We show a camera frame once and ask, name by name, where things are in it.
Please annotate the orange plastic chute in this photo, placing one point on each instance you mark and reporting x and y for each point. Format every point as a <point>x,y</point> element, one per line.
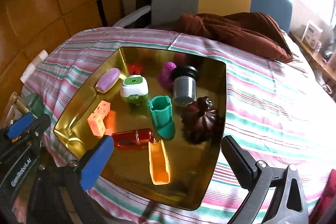
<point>159,166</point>

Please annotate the orange connected cube blocks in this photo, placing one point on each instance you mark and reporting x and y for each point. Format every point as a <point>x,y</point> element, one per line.
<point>96,118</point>

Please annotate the striped bed sheet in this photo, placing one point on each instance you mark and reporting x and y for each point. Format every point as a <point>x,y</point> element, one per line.
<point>278,112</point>

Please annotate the purple oval soap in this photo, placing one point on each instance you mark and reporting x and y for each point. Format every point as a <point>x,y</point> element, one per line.
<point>107,80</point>

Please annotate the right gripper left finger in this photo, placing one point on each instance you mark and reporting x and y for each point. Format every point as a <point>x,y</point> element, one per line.
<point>46,204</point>

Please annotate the red metallic capsule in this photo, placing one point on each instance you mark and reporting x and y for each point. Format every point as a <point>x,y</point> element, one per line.
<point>134,139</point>

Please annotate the green white sharpener toy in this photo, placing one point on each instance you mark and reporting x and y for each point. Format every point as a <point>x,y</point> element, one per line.
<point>134,89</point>

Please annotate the wooden shelf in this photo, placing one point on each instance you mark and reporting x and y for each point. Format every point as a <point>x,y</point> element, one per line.
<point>316,59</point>

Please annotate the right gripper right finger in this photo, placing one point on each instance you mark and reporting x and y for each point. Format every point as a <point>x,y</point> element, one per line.
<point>288,204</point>

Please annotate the red cloth at edge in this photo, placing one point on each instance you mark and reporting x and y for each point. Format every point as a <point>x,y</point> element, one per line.
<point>325,201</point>

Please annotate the white box on shelf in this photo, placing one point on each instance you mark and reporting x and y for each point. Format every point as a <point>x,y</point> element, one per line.
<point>311,34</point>

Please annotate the gold metal tray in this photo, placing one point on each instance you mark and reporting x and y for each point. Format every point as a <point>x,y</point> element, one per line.
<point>192,166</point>

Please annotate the small red gear toy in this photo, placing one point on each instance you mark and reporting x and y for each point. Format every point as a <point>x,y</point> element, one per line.
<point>135,68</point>

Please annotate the brown blanket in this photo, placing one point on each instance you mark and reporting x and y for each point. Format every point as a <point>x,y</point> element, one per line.
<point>253,32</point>

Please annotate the clear jar black lid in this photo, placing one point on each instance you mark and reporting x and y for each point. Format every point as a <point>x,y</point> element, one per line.
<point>184,85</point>

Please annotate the magenta perforated toy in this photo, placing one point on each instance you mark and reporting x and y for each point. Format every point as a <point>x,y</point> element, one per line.
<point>164,78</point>

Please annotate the green plastic boot cup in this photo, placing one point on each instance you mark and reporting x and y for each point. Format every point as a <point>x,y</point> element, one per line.
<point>161,111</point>

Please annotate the dark brown pumpkin toy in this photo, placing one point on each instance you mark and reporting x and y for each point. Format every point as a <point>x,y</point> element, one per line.
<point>201,121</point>

